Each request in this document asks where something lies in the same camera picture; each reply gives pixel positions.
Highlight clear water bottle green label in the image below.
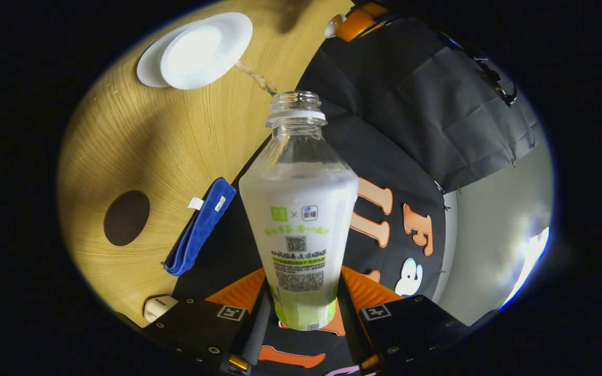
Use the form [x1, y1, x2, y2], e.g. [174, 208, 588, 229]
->
[239, 91, 359, 332]

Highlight ceiling light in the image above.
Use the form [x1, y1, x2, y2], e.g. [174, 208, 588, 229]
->
[500, 227, 550, 309]

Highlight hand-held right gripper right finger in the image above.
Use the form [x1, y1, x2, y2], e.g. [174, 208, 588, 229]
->
[335, 265, 471, 374]

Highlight black backdrop cloth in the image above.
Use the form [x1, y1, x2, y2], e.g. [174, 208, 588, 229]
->
[173, 16, 542, 376]

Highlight white toaster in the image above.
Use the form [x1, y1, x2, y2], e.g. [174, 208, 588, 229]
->
[143, 296, 179, 323]

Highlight white saucer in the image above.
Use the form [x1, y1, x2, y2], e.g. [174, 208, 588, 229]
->
[136, 12, 253, 88]

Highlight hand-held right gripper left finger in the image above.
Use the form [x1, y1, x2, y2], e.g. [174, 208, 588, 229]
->
[142, 267, 273, 374]

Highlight blue towel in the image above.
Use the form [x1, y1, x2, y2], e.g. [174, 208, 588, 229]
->
[163, 177, 237, 276]

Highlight dark round coaster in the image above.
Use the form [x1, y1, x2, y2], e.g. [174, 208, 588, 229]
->
[103, 190, 151, 246]

